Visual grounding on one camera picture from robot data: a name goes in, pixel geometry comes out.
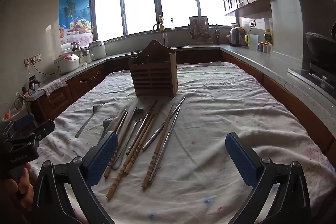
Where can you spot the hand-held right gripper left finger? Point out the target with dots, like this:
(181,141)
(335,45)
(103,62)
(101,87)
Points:
(103,158)

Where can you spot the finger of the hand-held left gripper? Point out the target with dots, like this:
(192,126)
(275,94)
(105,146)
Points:
(25,120)
(43,130)

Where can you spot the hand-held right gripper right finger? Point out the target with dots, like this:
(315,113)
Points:
(241,158)

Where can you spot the silver table knife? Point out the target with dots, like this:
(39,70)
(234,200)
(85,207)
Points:
(117,163)

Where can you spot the broad silver fork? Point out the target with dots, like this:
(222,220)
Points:
(107,123)

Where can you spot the thin silver fork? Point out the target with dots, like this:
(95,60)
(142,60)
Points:
(88,123)

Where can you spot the metal chopstick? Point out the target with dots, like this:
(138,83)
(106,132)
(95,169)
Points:
(165,145)
(157,134)

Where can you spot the wooden utensil holder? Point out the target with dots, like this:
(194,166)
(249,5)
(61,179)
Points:
(153,71)

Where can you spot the person's left hand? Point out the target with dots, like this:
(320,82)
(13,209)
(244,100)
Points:
(25,187)

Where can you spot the small black gadget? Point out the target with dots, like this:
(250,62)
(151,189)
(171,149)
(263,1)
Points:
(32,83)

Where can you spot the white lace cloth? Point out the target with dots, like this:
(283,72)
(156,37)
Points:
(53,85)

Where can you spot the white floral tablecloth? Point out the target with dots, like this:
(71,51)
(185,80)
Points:
(223,108)

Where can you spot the brown wooden base cabinets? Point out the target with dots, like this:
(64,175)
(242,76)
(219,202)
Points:
(86,79)

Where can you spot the pink and white rice cooker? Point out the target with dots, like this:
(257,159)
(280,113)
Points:
(67,62)

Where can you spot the white blender appliance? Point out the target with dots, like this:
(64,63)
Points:
(86,57)

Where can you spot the small silver pot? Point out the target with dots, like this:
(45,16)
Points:
(75,46)

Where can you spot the grey kitchen countertop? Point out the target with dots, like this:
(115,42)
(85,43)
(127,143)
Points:
(275,69)

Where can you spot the cream rice cooker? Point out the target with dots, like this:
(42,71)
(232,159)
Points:
(97,49)

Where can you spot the black glass stove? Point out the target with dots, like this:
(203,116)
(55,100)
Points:
(320,75)

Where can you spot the steel electric kettle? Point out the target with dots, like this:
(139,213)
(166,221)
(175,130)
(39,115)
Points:
(235,36)

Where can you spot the yellow oil bottle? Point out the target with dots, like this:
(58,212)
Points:
(267,36)

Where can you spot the countertop tool holder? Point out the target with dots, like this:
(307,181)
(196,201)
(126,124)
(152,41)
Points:
(216,33)

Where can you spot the steel kitchen sink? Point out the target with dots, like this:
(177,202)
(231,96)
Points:
(181,46)

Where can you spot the dark wok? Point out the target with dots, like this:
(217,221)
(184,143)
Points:
(319,47)

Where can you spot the dish rack with knives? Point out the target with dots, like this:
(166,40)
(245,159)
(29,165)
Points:
(199,27)

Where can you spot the curved kitchen faucet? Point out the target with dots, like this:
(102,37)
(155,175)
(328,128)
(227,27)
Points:
(158,26)

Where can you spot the large kitchen window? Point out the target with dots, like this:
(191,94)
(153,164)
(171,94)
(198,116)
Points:
(139,3)

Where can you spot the wall socket with black plug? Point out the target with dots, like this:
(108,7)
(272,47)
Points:
(32,60)

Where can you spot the tropical fruit wall poster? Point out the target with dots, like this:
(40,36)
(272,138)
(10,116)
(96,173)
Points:
(73,11)

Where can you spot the wall socket above kettle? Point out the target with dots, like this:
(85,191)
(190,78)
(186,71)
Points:
(252,23)

